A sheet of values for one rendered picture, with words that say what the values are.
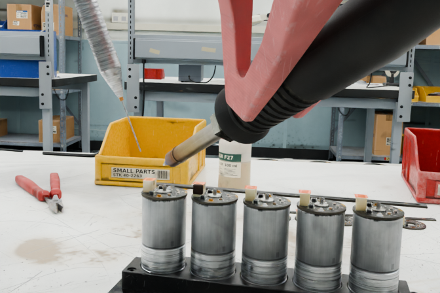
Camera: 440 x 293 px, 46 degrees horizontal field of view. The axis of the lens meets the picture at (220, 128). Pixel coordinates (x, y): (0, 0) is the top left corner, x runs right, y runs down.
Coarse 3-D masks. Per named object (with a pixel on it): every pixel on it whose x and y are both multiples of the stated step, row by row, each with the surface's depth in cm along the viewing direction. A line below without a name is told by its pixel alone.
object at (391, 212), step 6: (372, 204) 27; (354, 210) 26; (366, 210) 26; (390, 210) 26; (396, 210) 26; (402, 210) 26; (366, 216) 25; (372, 216) 25; (378, 216) 25; (384, 216) 25; (390, 216) 25; (396, 216) 25; (402, 216) 25
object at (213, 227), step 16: (192, 208) 28; (208, 208) 27; (224, 208) 27; (192, 224) 28; (208, 224) 27; (224, 224) 27; (192, 240) 28; (208, 240) 27; (224, 240) 27; (192, 256) 28; (208, 256) 27; (224, 256) 27; (192, 272) 28; (208, 272) 27; (224, 272) 27
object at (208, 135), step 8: (216, 120) 21; (208, 128) 22; (216, 128) 21; (192, 136) 23; (200, 136) 23; (208, 136) 22; (216, 136) 22; (224, 136) 21; (184, 144) 24; (192, 144) 23; (200, 144) 23; (208, 144) 23; (168, 152) 25; (176, 152) 24; (184, 152) 24; (192, 152) 24; (168, 160) 25; (176, 160) 25; (184, 160) 25
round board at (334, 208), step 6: (312, 198) 27; (312, 204) 26; (330, 204) 27; (336, 204) 27; (342, 204) 27; (306, 210) 26; (312, 210) 26; (330, 210) 26; (336, 210) 26; (342, 210) 26
